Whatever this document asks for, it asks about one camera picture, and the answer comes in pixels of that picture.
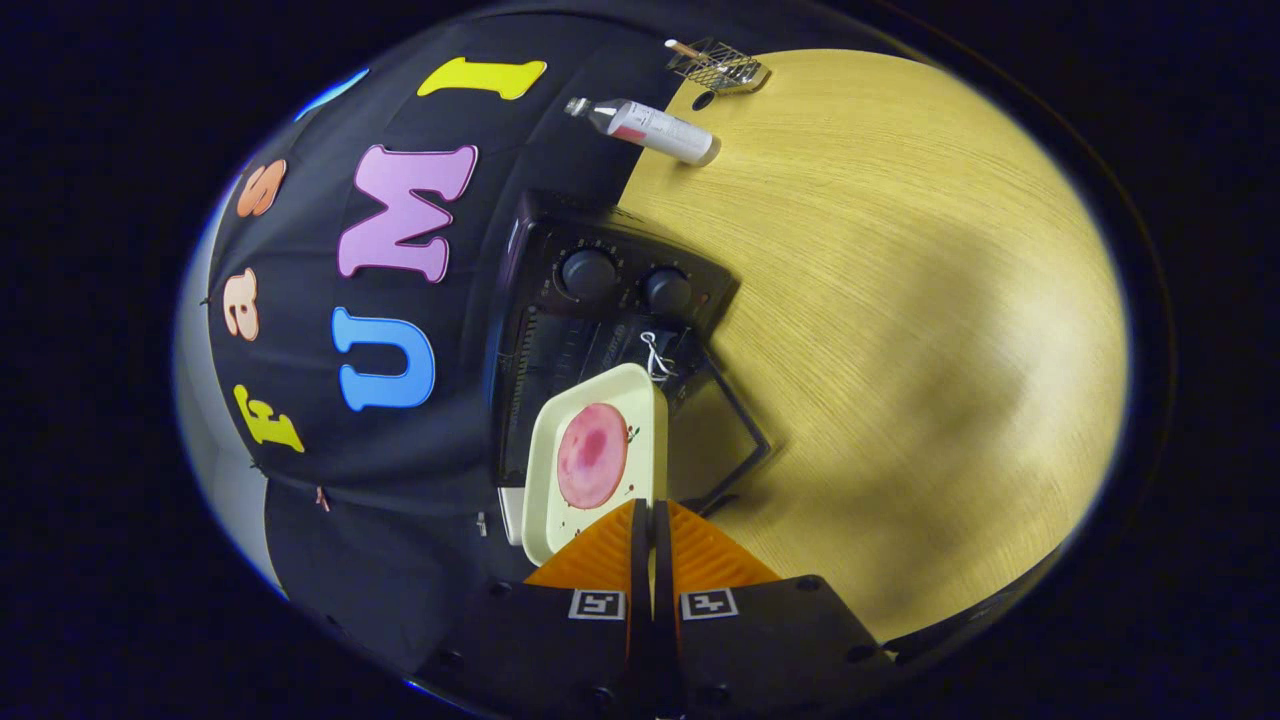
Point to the cream food tray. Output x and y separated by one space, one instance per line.
640 405

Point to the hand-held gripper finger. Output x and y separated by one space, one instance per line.
640 560
664 570

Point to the black toaster oven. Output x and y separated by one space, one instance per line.
620 255

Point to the pink ham slice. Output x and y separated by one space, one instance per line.
592 455

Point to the clear plastic bottle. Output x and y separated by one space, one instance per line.
660 130

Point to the black table grommet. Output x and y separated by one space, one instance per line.
703 100

